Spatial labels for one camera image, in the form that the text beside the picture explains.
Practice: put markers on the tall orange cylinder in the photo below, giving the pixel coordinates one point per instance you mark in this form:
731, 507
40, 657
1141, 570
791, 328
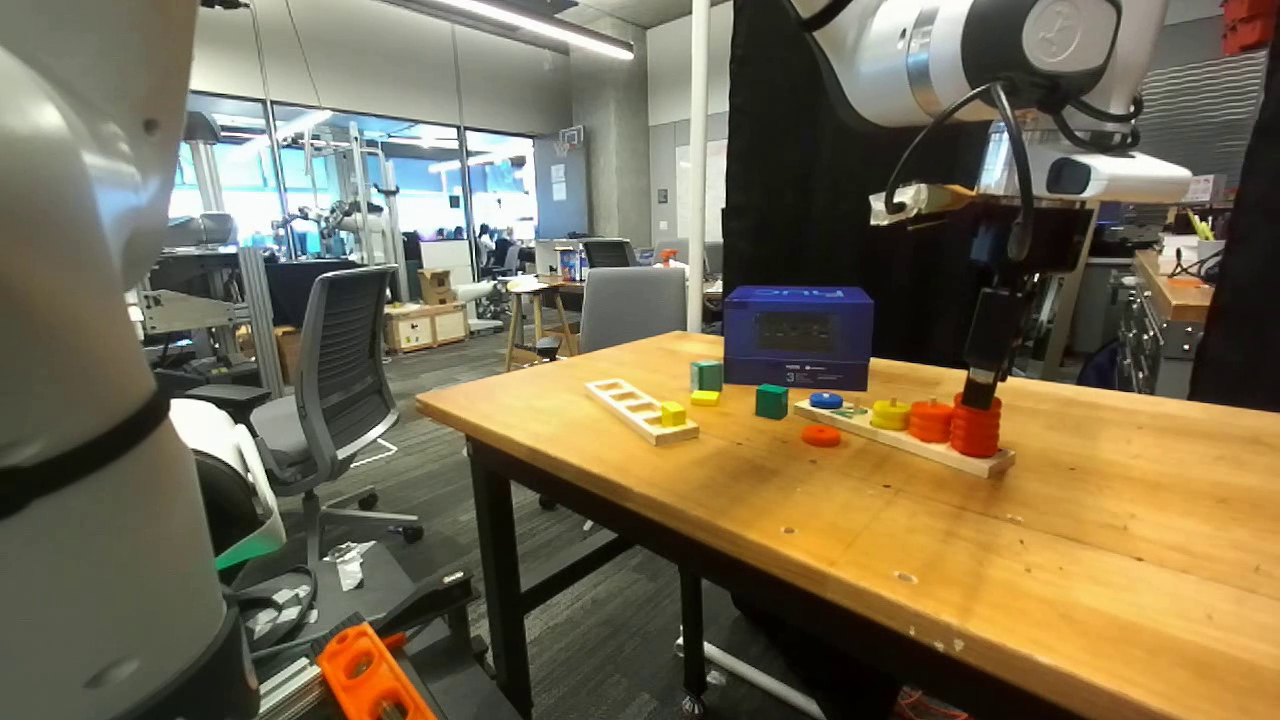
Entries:
975, 429

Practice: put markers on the wrist camera on wooden mount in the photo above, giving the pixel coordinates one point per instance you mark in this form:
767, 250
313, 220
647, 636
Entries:
1056, 174

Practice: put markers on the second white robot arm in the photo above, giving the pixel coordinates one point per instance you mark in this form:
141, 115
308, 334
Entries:
109, 598

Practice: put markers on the grey office chair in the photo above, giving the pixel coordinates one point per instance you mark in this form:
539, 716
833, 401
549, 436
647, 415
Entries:
338, 407
630, 305

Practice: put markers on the yellow block on board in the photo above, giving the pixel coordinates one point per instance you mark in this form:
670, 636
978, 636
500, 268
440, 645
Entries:
674, 415

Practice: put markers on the yellow flat block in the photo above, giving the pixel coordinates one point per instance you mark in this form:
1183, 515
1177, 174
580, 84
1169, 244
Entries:
705, 398

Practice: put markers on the orange plastic tool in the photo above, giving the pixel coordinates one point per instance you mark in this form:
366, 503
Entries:
371, 680

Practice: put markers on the yellow cylinder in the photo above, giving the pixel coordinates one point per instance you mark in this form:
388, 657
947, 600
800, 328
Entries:
891, 415

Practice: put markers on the wooden peg board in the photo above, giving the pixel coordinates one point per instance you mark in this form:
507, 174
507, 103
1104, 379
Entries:
856, 420

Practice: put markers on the green block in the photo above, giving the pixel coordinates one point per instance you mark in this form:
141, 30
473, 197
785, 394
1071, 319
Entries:
705, 372
773, 401

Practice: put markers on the short orange cylinder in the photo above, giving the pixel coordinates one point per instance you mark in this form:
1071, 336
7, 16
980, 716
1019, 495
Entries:
931, 420

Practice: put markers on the blue cylinder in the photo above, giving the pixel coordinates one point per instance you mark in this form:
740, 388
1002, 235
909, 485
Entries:
833, 401

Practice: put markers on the wooden slotted board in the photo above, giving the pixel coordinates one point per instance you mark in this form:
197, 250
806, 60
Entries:
638, 409

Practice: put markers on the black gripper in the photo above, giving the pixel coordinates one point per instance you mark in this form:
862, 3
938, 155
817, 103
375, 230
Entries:
1008, 250

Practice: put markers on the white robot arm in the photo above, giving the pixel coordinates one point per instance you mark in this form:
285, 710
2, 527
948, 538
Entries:
1061, 97

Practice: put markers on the blue cardboard box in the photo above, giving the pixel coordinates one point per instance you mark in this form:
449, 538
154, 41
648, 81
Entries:
806, 336

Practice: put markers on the flat orange disc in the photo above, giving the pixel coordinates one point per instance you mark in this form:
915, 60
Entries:
821, 436

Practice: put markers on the wooden table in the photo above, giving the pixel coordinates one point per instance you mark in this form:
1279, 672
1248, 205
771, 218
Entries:
1123, 566

